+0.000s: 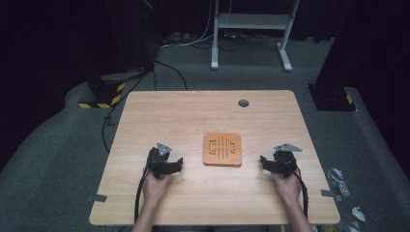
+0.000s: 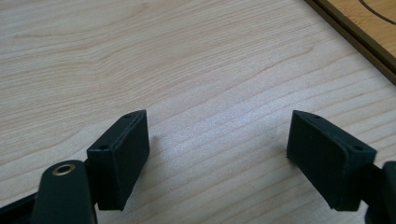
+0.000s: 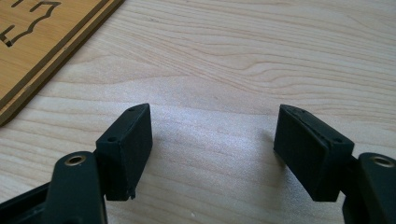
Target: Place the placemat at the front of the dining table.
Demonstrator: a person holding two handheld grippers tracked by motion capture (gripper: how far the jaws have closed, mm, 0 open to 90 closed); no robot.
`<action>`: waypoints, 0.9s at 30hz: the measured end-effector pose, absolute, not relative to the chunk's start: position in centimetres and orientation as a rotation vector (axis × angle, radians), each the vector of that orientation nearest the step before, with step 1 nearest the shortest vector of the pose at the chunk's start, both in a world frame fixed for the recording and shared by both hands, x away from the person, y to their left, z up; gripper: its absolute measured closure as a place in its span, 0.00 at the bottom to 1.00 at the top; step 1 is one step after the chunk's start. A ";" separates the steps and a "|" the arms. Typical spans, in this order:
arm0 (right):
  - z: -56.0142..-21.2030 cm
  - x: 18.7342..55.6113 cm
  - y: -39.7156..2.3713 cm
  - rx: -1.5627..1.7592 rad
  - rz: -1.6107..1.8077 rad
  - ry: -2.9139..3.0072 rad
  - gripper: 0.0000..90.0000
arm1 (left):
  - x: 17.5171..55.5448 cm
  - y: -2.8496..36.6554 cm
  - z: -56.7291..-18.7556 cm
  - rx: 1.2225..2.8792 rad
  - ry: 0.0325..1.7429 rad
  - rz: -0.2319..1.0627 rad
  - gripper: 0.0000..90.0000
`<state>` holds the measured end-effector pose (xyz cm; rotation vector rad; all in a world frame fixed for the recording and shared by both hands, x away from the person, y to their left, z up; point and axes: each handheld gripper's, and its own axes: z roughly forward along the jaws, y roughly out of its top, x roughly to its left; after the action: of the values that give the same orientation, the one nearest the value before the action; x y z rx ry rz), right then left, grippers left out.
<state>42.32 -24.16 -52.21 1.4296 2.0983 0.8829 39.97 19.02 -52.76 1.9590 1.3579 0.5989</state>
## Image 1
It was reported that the crumpled silver wrapper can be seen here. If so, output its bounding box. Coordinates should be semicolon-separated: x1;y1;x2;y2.
326;167;352;203

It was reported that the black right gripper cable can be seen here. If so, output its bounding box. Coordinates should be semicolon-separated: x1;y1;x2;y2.
291;168;309;219

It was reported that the black yellow striped stand base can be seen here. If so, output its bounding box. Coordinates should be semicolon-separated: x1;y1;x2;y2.
77;74;127;110

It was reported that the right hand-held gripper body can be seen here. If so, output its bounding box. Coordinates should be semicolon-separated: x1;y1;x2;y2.
272;142;304;179

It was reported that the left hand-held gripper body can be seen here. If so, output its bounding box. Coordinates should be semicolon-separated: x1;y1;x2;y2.
146;142;173;180

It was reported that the black floor cable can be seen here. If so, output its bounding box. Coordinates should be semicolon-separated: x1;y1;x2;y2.
102;59;190;154

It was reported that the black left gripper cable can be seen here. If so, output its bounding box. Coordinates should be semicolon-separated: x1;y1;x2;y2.
133;166;152;224

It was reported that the white floor cable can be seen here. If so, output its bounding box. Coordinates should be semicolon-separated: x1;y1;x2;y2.
159;0;217;50

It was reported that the white metal stand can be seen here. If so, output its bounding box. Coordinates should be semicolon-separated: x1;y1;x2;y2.
210;0;301;73

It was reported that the small crumpled white wrapper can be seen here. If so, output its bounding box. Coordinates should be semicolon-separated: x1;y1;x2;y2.
350;206;367;223

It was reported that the person's left hand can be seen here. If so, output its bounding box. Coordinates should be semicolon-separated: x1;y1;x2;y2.
142;171;172;203

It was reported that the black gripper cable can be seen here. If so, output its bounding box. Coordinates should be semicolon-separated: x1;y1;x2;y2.
291;168;309;219
133;166;152;224

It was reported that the person's right hand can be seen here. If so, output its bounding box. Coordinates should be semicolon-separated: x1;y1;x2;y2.
271;170;303;203

